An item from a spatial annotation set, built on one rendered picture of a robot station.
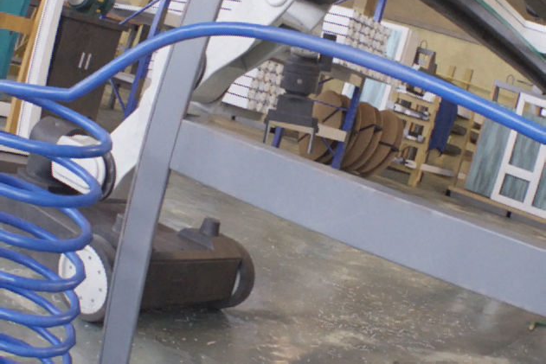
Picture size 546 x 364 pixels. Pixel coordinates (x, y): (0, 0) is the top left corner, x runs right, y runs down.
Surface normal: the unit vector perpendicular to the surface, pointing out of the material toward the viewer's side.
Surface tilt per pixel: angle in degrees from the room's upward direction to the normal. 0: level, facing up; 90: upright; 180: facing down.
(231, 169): 90
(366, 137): 79
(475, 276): 90
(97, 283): 90
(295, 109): 93
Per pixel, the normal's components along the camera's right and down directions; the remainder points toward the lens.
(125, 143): -0.47, -0.07
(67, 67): 0.75, 0.27
